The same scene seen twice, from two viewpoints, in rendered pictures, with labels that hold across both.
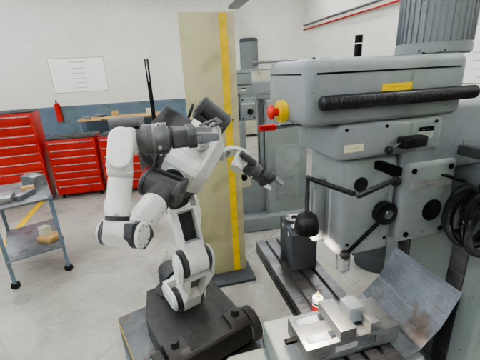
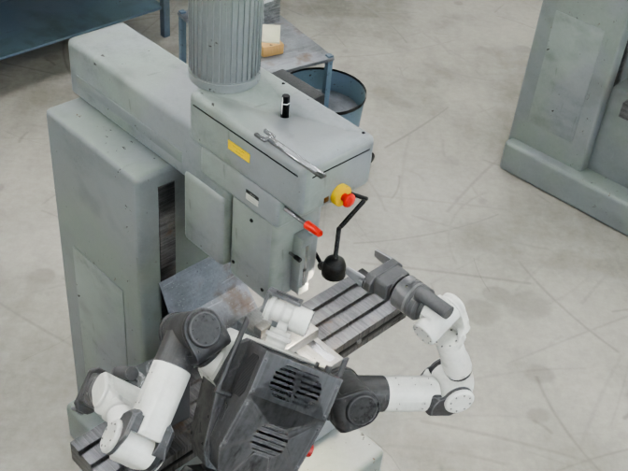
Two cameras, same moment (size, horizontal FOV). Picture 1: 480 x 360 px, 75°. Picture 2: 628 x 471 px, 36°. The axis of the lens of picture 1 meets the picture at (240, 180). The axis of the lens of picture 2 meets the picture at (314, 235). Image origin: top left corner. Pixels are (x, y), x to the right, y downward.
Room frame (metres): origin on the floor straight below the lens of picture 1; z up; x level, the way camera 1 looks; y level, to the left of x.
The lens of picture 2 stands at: (2.03, 1.52, 3.25)
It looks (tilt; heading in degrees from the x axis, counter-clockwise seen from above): 39 degrees down; 237
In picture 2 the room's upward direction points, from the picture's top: 6 degrees clockwise
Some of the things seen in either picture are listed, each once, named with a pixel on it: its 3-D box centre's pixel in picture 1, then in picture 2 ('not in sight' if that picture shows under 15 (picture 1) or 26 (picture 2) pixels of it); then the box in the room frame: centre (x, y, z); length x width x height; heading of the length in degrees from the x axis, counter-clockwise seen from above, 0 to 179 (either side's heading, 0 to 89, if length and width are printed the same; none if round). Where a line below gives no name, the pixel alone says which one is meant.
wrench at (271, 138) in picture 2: (291, 60); (291, 153); (1.01, -0.17, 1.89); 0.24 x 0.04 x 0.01; 103
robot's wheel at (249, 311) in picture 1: (249, 323); not in sight; (1.42, -0.01, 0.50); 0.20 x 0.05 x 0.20; 33
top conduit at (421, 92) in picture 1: (402, 96); not in sight; (0.80, -0.42, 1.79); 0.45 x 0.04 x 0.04; 104
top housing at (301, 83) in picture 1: (360, 86); (278, 136); (0.93, -0.36, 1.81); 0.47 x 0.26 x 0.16; 104
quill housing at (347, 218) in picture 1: (348, 196); (275, 235); (0.93, -0.35, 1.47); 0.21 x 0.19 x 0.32; 14
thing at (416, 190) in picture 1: (398, 188); (234, 204); (0.98, -0.54, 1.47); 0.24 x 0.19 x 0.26; 14
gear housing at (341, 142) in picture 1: (364, 131); (270, 171); (0.94, -0.39, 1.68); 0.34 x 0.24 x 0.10; 104
